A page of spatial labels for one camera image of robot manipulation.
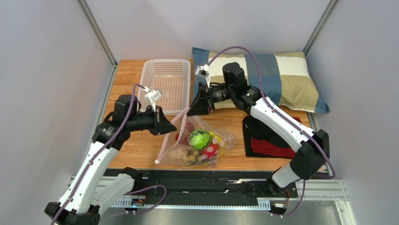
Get toy longan bunch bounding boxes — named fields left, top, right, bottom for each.
left=169, top=147, right=205, bottom=166

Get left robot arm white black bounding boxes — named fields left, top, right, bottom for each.
left=45, top=90, right=177, bottom=225

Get left aluminium frame post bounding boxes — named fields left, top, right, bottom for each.
left=77, top=0, right=118, bottom=68

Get purple cable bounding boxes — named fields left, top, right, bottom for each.
left=50, top=84, right=148, bottom=225
left=208, top=46, right=337, bottom=180

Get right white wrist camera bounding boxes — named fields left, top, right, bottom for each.
left=194, top=64, right=211, bottom=86

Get black baseball cap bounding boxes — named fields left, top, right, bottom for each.
left=243, top=116, right=290, bottom=148

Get red folded cloth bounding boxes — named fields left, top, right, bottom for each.
left=250, top=117, right=303, bottom=159

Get aluminium frame post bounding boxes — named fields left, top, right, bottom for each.
left=77, top=0, right=118, bottom=68
left=303, top=0, right=340, bottom=57

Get black folded cloth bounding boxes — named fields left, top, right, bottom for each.
left=242, top=117, right=297, bottom=159

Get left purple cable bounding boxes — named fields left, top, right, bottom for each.
left=50, top=84, right=148, bottom=225

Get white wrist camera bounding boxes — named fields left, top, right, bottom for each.
left=194, top=64, right=211, bottom=86
left=144, top=89, right=163, bottom=112

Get green toy watermelon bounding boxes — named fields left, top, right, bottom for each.
left=189, top=129, right=211, bottom=150

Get plaid blue beige pillow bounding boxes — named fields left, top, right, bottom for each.
left=192, top=47, right=330, bottom=114

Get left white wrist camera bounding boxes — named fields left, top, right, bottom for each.
left=144, top=89, right=163, bottom=112

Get white plastic basket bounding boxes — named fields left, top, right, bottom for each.
left=140, top=59, right=191, bottom=116

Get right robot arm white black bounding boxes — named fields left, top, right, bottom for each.
left=187, top=62, right=331, bottom=188

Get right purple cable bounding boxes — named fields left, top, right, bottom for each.
left=208, top=46, right=337, bottom=180

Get red toy lobster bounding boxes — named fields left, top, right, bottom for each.
left=175, top=122, right=195, bottom=145

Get yellow toy bananas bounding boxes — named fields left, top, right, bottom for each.
left=209, top=131, right=226, bottom=158

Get red toy strawberry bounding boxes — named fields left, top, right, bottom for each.
left=200, top=143, right=221, bottom=161

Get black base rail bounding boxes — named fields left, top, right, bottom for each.
left=90, top=168, right=300, bottom=210

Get right aluminium frame post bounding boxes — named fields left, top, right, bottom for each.
left=303, top=0, right=340, bottom=57

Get left idle robot arm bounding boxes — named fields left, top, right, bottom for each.
left=92, top=106, right=177, bottom=215

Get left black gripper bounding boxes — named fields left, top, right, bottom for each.
left=127, top=105, right=177, bottom=136

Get clear zip top bag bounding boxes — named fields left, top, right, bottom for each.
left=155, top=107, right=237, bottom=167

